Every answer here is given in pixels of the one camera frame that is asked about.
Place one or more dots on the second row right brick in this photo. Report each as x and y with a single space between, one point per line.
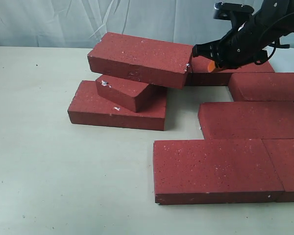
262 86

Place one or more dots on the chipped top brick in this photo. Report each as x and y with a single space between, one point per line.
140 59

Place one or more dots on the third row red brick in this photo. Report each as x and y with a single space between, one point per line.
247 120

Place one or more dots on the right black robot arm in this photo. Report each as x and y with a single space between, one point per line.
286 24

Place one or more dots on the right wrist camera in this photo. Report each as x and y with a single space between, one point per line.
227 11

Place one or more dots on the white backdrop cloth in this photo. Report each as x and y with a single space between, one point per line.
82 23

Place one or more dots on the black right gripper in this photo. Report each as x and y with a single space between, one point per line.
252 39

